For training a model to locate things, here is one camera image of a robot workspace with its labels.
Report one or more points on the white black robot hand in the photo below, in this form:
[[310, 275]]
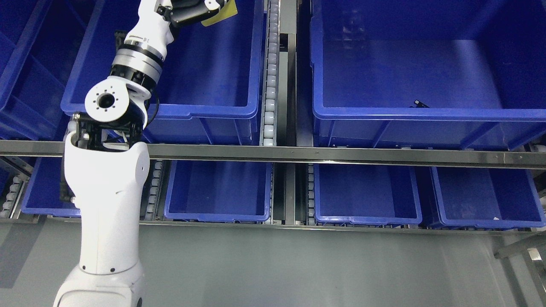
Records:
[[159, 20]]

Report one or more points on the yellow foam block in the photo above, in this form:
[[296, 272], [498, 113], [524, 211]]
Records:
[[226, 12]]

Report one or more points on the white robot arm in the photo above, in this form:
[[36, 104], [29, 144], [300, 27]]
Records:
[[106, 165]]

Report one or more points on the steel shelf rack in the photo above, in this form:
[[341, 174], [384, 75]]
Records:
[[40, 41]]

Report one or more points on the blue plastic bin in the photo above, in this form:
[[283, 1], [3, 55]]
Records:
[[481, 198], [428, 73], [208, 191], [372, 195], [211, 85], [42, 194]]

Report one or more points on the stainless steel table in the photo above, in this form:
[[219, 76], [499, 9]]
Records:
[[529, 249]]

